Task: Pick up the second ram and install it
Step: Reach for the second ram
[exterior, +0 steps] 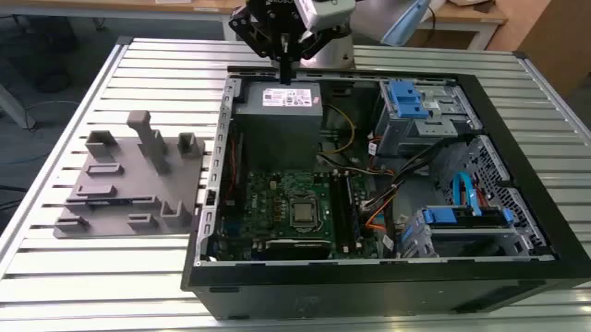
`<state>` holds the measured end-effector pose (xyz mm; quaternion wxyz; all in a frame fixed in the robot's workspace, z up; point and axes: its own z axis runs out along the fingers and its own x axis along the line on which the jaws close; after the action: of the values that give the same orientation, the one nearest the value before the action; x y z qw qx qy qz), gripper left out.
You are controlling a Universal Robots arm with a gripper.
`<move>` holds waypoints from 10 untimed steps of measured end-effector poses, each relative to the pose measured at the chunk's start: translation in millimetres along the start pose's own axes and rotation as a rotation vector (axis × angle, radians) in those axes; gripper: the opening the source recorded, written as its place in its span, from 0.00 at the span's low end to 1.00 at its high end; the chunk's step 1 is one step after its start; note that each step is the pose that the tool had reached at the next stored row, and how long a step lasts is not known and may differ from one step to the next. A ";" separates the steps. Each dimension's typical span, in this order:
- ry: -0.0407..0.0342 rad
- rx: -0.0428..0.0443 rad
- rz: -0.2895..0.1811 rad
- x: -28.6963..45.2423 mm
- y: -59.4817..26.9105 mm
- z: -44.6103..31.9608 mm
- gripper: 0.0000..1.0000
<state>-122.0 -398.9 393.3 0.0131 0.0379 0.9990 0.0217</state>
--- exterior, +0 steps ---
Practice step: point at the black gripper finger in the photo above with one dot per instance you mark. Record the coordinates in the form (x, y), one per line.
(317, 39)
(252, 32)

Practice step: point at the green RAM stick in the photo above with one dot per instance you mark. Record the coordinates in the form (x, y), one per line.
(111, 201)

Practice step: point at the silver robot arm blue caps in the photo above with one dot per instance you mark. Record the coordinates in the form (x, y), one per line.
(337, 52)

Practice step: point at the black RAM slot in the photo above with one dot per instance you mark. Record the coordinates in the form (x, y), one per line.
(338, 211)

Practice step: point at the long wooden desk white legs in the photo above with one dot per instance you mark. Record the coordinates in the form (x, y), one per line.
(139, 7)

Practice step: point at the grey power supply unit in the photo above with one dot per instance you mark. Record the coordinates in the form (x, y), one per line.
(277, 135)

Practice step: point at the metal drive cage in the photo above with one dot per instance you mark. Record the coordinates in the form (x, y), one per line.
(434, 128)

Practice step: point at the green motherboard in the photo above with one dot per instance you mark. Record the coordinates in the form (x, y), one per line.
(264, 193)

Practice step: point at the grey parts rack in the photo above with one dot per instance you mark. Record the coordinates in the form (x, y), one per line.
(125, 166)

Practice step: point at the silver CPU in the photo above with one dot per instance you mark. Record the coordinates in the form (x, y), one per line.
(304, 211)

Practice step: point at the brown wooden cabinet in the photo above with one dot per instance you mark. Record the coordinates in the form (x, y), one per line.
(554, 34)

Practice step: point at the CPU socket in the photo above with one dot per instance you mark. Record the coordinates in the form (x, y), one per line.
(304, 226)

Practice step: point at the hard disk in blue carrier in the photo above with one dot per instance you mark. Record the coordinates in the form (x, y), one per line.
(441, 216)

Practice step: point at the black graphics card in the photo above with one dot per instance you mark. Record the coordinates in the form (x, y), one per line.
(298, 249)

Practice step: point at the metal disk bay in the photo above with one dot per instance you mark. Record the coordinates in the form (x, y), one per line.
(462, 232)

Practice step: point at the black open PC case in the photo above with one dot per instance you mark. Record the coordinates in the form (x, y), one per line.
(324, 287)

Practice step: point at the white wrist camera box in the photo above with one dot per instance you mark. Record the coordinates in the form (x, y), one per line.
(324, 15)

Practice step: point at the small wooden desk white frame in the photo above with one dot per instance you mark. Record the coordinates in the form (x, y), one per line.
(462, 15)

